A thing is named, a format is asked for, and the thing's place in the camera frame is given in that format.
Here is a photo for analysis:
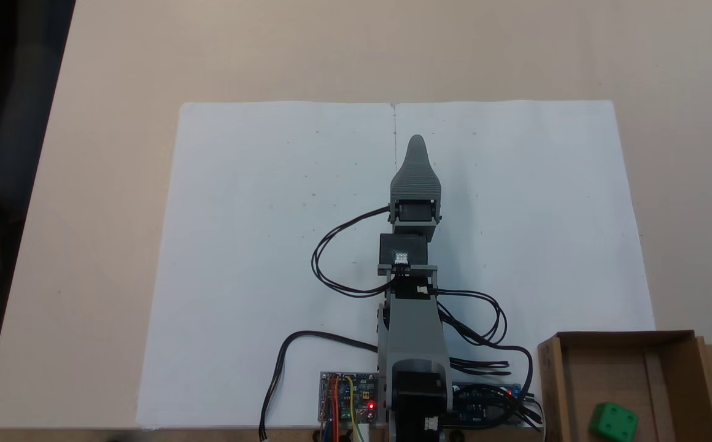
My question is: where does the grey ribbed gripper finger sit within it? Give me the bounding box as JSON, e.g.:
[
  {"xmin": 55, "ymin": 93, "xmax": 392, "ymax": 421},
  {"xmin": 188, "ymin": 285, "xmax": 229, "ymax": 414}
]
[{"xmin": 390, "ymin": 134, "xmax": 443, "ymax": 201}]

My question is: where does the green die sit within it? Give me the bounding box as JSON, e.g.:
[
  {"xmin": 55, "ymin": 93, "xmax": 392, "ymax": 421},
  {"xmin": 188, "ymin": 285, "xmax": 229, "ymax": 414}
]
[{"xmin": 589, "ymin": 402, "xmax": 640, "ymax": 442}]

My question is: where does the white paper sheet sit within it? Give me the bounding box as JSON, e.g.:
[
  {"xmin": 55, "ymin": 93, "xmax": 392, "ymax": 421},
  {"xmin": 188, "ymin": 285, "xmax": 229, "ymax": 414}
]
[
  {"xmin": 137, "ymin": 101, "xmax": 397, "ymax": 429},
  {"xmin": 393, "ymin": 100, "xmax": 656, "ymax": 427}
]

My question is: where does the blue circuit board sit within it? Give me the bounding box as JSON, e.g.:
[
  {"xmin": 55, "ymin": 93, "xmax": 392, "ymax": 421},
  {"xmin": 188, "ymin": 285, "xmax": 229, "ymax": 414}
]
[{"xmin": 452, "ymin": 383, "xmax": 525, "ymax": 425}]

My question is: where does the brown cardboard box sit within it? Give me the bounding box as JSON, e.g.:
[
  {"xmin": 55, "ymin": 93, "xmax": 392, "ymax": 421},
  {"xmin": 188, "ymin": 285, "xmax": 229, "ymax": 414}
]
[{"xmin": 537, "ymin": 330, "xmax": 712, "ymax": 442}]

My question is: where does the black gripper motor cable loop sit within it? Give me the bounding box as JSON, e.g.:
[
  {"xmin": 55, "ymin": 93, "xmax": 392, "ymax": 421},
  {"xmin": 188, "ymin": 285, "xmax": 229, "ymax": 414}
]
[{"xmin": 311, "ymin": 207, "xmax": 401, "ymax": 298}]

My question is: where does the black shoulder cable bundle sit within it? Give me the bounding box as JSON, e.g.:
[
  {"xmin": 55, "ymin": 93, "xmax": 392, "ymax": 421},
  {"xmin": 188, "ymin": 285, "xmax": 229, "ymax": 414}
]
[{"xmin": 445, "ymin": 344, "xmax": 544, "ymax": 432}]

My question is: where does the yellow wire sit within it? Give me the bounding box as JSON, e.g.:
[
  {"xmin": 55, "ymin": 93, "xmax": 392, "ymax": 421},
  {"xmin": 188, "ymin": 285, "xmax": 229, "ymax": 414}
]
[{"xmin": 344, "ymin": 376, "xmax": 358, "ymax": 424}]

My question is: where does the circuit board with coloured wires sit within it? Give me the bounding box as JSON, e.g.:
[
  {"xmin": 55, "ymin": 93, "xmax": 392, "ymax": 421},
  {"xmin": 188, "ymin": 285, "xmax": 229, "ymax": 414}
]
[{"xmin": 318, "ymin": 371, "xmax": 381, "ymax": 425}]

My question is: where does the black cable with white plug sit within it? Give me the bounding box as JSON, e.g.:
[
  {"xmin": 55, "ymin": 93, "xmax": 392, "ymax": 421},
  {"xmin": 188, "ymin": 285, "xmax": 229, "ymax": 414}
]
[{"xmin": 259, "ymin": 331, "xmax": 381, "ymax": 441}]

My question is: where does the orange wire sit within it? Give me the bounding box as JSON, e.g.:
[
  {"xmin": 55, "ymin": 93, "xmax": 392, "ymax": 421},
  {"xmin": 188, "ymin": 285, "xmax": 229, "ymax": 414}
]
[{"xmin": 324, "ymin": 376, "xmax": 341, "ymax": 441}]

